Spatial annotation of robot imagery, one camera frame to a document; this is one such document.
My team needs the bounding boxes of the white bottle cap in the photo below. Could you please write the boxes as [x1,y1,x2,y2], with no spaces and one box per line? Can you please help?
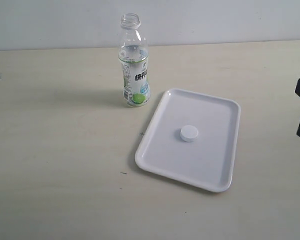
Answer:
[179,125,199,143]

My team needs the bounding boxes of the clear plastic drink bottle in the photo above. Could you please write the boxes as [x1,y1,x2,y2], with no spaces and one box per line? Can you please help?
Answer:
[118,13,151,107]

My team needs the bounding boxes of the white rectangular plastic tray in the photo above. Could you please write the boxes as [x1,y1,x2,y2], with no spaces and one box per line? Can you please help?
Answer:
[135,88,241,193]

